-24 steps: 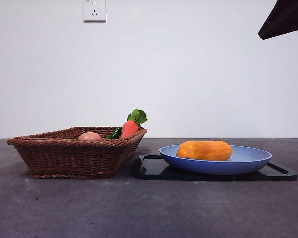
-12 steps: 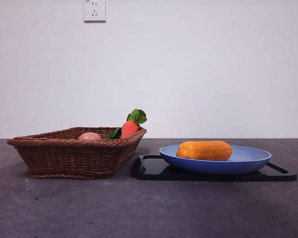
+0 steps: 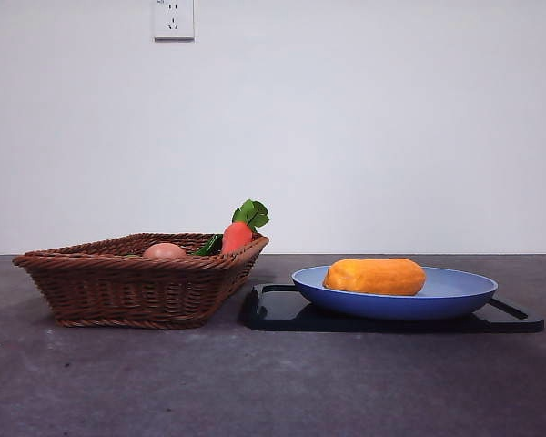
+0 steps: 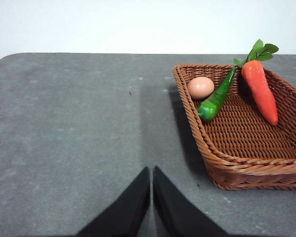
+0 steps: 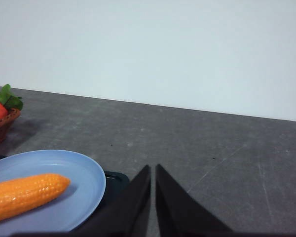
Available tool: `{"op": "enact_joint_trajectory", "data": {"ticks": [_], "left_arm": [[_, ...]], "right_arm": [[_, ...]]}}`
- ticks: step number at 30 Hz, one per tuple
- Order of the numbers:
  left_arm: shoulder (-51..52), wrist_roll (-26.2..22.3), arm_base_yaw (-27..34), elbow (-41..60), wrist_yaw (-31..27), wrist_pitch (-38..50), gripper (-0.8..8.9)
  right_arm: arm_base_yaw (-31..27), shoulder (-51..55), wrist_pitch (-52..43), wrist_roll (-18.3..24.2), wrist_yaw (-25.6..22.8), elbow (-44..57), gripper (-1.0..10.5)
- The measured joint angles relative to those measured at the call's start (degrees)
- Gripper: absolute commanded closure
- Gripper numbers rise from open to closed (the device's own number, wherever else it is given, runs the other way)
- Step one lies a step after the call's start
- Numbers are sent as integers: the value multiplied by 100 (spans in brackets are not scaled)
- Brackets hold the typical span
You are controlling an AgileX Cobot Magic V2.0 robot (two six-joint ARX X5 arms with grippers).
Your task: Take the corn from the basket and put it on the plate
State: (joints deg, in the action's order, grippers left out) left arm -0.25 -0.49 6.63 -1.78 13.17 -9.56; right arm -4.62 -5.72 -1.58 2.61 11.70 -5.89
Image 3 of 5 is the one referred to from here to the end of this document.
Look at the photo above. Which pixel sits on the blue round plate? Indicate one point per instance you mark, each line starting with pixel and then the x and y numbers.
pixel 391 306

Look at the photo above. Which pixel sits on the white wall socket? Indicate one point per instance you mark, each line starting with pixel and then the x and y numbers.
pixel 174 20

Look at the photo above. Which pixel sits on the dark green vegetable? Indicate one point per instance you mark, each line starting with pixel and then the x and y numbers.
pixel 212 246

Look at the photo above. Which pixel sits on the black rectangular tray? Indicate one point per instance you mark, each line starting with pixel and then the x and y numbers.
pixel 273 315

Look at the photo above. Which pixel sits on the orange carrot with green leaves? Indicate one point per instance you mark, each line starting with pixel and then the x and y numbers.
pixel 236 236

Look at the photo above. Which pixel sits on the brown wicker basket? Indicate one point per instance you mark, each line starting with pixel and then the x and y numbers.
pixel 118 291

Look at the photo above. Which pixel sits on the orange-yellow corn cob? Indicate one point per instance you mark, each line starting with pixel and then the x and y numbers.
pixel 374 277

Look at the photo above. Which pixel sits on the pale brown egg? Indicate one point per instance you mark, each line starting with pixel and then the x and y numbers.
pixel 165 251

